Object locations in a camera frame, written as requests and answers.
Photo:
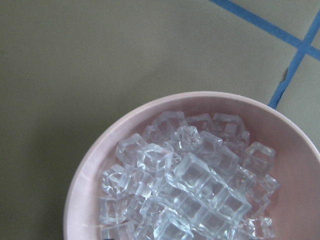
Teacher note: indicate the pink bowl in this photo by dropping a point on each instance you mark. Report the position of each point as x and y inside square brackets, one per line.
[294, 208]

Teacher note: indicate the pile of clear ice cubes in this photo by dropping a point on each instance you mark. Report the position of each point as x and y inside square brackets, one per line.
[189, 178]

